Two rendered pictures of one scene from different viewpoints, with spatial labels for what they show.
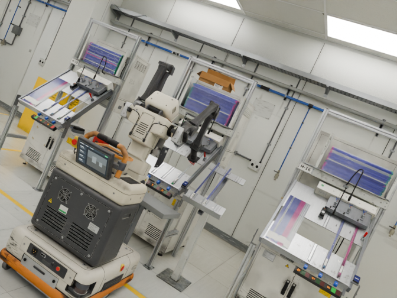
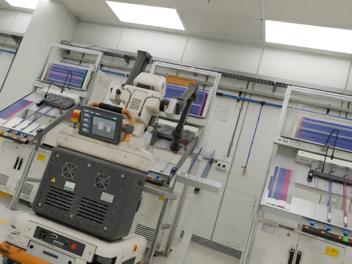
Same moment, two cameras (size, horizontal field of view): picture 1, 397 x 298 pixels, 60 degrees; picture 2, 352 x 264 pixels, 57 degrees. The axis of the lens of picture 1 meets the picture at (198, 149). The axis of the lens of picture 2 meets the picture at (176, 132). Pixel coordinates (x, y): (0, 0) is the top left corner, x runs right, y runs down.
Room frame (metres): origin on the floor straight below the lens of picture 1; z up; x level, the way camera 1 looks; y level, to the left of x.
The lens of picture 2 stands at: (0.11, 0.20, 0.67)
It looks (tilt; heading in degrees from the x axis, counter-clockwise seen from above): 9 degrees up; 357
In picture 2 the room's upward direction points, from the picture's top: 17 degrees clockwise
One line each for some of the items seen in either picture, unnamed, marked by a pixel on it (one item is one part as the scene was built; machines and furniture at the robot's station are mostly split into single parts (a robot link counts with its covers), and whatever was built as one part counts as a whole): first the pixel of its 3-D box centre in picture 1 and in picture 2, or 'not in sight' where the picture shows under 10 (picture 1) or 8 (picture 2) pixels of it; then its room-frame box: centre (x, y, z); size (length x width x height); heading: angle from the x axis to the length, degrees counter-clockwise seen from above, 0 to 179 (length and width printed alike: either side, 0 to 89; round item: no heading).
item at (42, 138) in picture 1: (69, 124); (36, 143); (3.93, 1.48, 0.66); 1.01 x 0.73 x 1.31; 158
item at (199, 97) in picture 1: (211, 104); (181, 100); (3.43, 0.07, 1.52); 0.51 x 0.13 x 0.27; 68
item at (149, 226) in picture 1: (161, 209); (145, 212); (3.57, 0.08, 0.31); 0.70 x 0.65 x 0.62; 68
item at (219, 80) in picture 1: (223, 82); (186, 83); (3.75, 0.06, 1.82); 0.68 x 0.30 x 0.20; 68
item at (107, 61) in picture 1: (90, 104); (55, 123); (4.13, 1.42, 0.95); 1.35 x 0.82 x 1.90; 158
